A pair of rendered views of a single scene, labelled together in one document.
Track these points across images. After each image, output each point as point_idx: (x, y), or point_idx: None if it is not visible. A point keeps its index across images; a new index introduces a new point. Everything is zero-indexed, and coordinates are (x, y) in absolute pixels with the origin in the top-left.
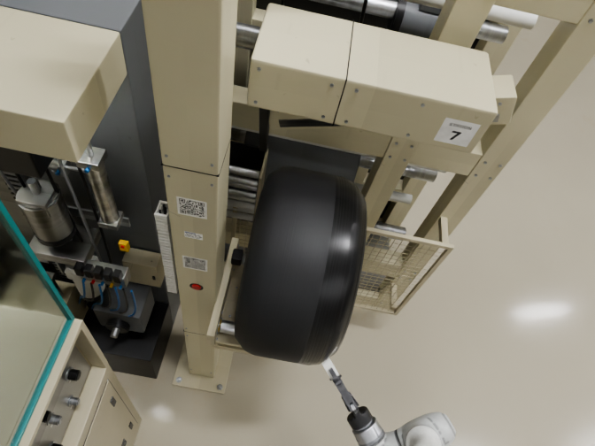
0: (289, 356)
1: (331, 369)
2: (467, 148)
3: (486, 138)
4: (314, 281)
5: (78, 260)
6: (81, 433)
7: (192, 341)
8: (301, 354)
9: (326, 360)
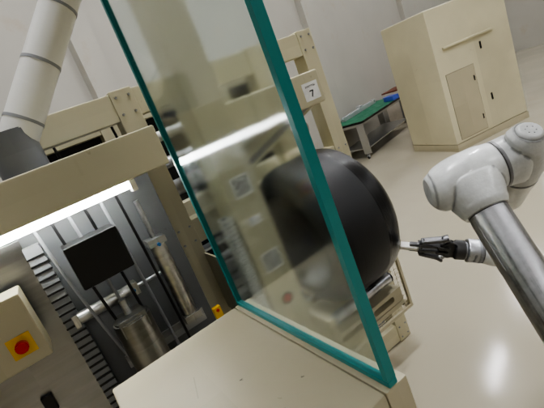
0: (380, 228)
1: (410, 242)
2: (322, 96)
3: (326, 140)
4: (337, 166)
5: None
6: None
7: None
8: (382, 218)
9: (401, 244)
